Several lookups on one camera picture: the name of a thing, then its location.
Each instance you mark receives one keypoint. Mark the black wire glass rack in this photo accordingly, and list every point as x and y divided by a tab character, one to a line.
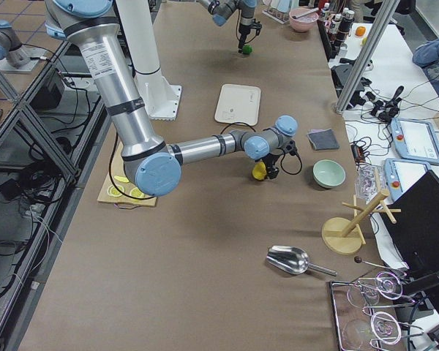
377	312

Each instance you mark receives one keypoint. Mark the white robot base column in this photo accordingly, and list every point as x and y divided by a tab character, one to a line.
161	98

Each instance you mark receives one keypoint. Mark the lemon slice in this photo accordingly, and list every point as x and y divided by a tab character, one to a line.
135	193
113	191

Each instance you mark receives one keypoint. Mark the green lime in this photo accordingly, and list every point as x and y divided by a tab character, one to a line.
246	50

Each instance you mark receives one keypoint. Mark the orange fruit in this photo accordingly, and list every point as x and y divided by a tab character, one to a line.
360	31

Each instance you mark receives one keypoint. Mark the aluminium frame post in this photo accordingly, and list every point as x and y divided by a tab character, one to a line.
382	19

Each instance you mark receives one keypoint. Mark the yellow lemon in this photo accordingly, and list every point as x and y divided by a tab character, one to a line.
259	172

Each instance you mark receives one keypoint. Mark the white rabbit tray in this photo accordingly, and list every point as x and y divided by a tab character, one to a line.
238	103

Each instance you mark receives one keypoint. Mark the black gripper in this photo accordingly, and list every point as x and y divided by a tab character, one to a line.
244	32
271	162

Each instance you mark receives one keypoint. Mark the clear plastic box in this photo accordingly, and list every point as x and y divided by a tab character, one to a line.
368	181

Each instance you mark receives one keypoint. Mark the metal scoop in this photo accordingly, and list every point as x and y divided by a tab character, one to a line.
293	260

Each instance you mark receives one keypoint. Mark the pink bowl with ice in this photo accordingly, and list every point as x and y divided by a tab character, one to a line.
302	19

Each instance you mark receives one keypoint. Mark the black monitor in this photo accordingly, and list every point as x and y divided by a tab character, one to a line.
416	233

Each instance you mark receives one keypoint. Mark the mint green bowl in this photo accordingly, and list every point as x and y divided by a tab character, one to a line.
328	173

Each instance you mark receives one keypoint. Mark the wooden mug tree stand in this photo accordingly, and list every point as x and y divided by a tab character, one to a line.
344	236

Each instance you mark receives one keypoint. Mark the blue teach pendant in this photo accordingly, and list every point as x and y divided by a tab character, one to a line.
415	140
401	174

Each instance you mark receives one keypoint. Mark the grey folded cloth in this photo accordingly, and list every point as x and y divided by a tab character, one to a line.
322	139

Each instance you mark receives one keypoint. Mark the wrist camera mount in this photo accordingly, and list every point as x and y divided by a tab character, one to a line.
290	148
255	26

